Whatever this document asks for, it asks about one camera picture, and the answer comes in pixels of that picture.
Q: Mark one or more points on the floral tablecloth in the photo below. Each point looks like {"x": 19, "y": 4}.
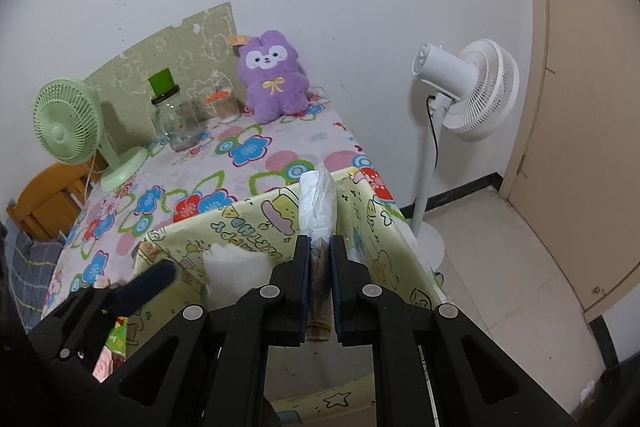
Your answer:
{"x": 200, "y": 172}

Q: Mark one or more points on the clear cotton swab container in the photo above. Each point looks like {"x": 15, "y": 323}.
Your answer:
{"x": 226, "y": 109}

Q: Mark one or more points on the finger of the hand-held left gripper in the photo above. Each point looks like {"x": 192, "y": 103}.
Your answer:
{"x": 145, "y": 282}
{"x": 70, "y": 332}

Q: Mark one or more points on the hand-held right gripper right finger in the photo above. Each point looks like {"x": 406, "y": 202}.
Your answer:
{"x": 340, "y": 302}

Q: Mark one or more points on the blue plaid blanket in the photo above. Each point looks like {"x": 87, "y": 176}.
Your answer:
{"x": 35, "y": 267}

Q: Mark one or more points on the green desk fan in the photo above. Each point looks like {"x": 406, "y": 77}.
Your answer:
{"x": 62, "y": 122}

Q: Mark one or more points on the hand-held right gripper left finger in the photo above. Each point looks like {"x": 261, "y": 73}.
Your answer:
{"x": 301, "y": 302}

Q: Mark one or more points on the yellow printed storage box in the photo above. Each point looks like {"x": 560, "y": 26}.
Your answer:
{"x": 240, "y": 217}

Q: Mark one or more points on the glass jar with green lid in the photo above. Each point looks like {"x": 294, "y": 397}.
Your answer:
{"x": 172, "y": 127}

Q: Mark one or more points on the purple plush toy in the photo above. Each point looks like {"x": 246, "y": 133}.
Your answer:
{"x": 272, "y": 92}

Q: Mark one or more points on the beige wooden door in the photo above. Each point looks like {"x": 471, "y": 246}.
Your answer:
{"x": 590, "y": 107}

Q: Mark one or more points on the green patterned wall panel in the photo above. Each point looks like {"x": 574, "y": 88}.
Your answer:
{"x": 195, "y": 52}

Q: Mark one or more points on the white standing fan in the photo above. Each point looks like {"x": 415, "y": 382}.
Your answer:
{"x": 480, "y": 92}

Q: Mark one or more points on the wooden chair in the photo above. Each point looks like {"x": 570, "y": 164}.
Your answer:
{"x": 45, "y": 197}

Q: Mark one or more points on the white plastic tissue pack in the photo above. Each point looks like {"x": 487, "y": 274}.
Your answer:
{"x": 319, "y": 207}

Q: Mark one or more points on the white fluffy cloth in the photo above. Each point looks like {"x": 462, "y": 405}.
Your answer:
{"x": 230, "y": 267}

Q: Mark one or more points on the white paper scrap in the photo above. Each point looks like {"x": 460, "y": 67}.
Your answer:
{"x": 588, "y": 390}

